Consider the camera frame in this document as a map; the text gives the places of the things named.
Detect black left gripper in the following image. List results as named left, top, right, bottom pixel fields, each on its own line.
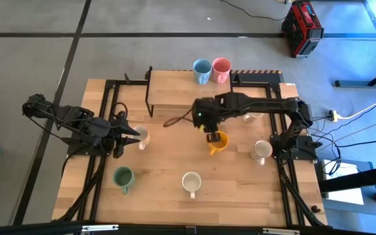
left=108, top=110, right=142, bottom=159

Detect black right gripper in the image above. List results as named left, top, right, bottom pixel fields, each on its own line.
left=193, top=96, right=225, bottom=143

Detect yellow mug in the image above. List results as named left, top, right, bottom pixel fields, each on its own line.
left=207, top=131, right=230, bottom=156

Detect white mug orange rim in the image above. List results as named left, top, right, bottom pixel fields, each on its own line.
left=133, top=125, right=151, bottom=151

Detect green mug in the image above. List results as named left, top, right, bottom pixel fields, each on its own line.
left=112, top=166, right=136, bottom=195

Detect cream mug pink pattern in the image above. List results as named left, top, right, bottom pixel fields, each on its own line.
left=242, top=112, right=264, bottom=123

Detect white speckled mug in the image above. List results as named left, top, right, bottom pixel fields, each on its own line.
left=250, top=140, right=273, bottom=166

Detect plain cream mug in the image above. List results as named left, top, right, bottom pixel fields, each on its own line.
left=181, top=171, right=202, bottom=199

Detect blue mug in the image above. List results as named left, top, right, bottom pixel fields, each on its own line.
left=193, top=58, right=213, bottom=85

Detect wooden shelf black legs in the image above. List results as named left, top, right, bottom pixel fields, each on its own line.
left=144, top=67, right=234, bottom=120

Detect red black tool box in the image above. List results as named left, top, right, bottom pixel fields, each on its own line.
left=281, top=0, right=324, bottom=59

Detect white box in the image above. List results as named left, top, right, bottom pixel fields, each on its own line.
left=321, top=159, right=365, bottom=206

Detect black beams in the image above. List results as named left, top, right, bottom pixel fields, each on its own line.
left=318, top=164, right=376, bottom=203

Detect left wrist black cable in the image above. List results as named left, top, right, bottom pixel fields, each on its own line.
left=110, top=102, right=129, bottom=128

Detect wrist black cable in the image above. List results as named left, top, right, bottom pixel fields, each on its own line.
left=163, top=107, right=195, bottom=128
left=110, top=102, right=129, bottom=128

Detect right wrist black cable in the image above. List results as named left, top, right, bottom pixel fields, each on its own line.
left=163, top=107, right=195, bottom=128

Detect black metal table frame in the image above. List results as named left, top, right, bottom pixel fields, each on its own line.
left=52, top=73, right=328, bottom=229

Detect silver bracket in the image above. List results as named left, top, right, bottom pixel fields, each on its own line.
left=262, top=227, right=302, bottom=235
left=81, top=224, right=119, bottom=232

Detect black floor cable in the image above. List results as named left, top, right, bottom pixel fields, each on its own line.
left=219, top=0, right=287, bottom=22

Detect black rail bar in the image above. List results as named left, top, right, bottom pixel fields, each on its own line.
left=0, top=221, right=376, bottom=235

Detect white cable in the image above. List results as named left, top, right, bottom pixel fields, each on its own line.
left=336, top=100, right=376, bottom=120

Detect blue metal desk frame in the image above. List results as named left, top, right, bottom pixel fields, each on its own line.
left=321, top=0, right=376, bottom=88

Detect grey cable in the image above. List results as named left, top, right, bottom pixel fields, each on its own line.
left=347, top=112, right=376, bottom=136

